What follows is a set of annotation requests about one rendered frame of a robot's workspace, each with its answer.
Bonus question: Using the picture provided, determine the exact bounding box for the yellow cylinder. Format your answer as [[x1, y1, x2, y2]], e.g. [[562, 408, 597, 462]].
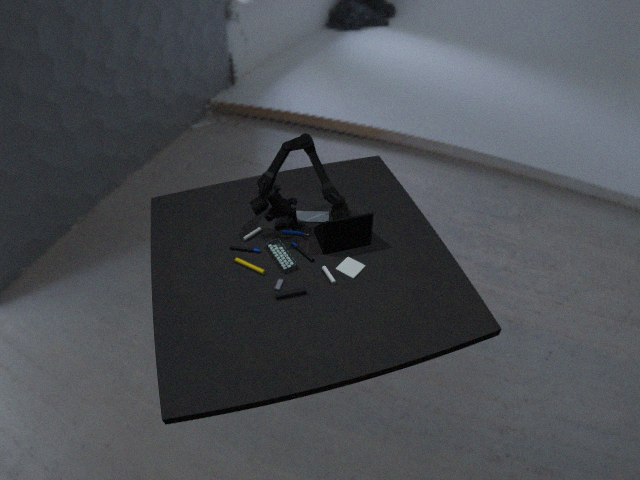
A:
[[235, 258, 266, 275]]

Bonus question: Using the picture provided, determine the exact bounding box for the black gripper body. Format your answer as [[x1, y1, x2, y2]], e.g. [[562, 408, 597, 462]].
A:
[[271, 197, 297, 231]]

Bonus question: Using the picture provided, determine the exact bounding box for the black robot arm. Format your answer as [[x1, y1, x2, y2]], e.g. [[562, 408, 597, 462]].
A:
[[249, 133, 351, 222]]

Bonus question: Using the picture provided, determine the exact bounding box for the white cylinder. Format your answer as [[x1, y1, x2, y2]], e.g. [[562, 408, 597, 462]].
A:
[[243, 227, 262, 241], [322, 266, 336, 285]]

